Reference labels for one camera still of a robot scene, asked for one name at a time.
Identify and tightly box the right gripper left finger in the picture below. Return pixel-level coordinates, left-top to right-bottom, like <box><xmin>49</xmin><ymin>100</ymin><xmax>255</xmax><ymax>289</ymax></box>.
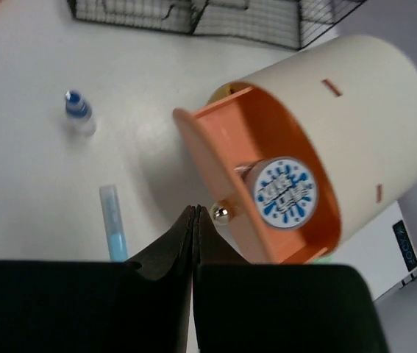
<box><xmin>0</xmin><ymin>206</ymin><xmax>196</xmax><ymax>352</ymax></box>

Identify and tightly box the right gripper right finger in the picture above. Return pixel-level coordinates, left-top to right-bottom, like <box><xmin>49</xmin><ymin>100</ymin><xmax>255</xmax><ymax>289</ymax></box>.
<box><xmin>193</xmin><ymin>206</ymin><xmax>388</xmax><ymax>352</ymax></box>

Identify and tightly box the blue white round jar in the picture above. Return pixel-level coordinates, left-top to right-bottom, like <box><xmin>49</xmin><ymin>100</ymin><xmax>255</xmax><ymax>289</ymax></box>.
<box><xmin>244</xmin><ymin>157</ymin><xmax>319</xmax><ymax>231</ymax></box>

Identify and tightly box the orange top drawer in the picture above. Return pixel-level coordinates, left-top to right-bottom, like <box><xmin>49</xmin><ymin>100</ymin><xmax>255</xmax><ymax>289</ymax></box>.
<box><xmin>173</xmin><ymin>86</ymin><xmax>342</xmax><ymax>263</ymax></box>

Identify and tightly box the green highlighter pen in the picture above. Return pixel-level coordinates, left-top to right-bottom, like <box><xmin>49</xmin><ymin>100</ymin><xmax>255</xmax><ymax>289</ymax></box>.
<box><xmin>311</xmin><ymin>255</ymin><xmax>338</xmax><ymax>265</ymax></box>

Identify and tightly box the blue clear highlighter pen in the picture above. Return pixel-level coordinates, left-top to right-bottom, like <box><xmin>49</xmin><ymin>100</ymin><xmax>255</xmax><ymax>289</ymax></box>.
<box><xmin>99</xmin><ymin>185</ymin><xmax>128</xmax><ymax>262</ymax></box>

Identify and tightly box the small blue spray bottle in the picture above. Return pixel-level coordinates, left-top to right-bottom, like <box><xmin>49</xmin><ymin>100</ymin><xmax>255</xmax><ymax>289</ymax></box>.
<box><xmin>65</xmin><ymin>90</ymin><xmax>97</xmax><ymax>137</ymax></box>

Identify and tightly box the yellow middle drawer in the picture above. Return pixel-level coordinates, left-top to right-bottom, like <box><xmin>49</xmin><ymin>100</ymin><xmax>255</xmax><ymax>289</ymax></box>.
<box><xmin>207</xmin><ymin>81</ymin><xmax>251</xmax><ymax>104</ymax></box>

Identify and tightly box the cream drawer cabinet shell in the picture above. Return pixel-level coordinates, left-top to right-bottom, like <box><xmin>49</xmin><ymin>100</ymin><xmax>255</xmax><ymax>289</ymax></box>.
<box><xmin>232</xmin><ymin>35</ymin><xmax>417</xmax><ymax>240</ymax></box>

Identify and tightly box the black wire mesh file rack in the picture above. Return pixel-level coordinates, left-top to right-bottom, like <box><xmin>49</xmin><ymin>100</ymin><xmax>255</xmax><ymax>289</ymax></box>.
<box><xmin>68</xmin><ymin>0</ymin><xmax>363</xmax><ymax>51</ymax></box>

